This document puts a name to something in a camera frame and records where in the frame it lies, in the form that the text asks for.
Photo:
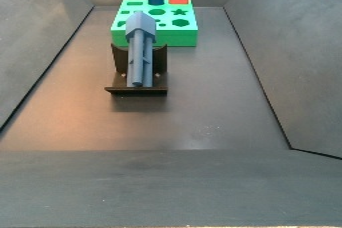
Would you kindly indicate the blue three prong object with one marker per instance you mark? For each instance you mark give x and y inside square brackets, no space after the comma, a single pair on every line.
[140,30]

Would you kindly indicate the black curved fixture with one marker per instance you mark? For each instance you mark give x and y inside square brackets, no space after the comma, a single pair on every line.
[159,87]

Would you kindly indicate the green shape sorter block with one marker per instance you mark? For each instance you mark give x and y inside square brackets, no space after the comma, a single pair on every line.
[177,27]

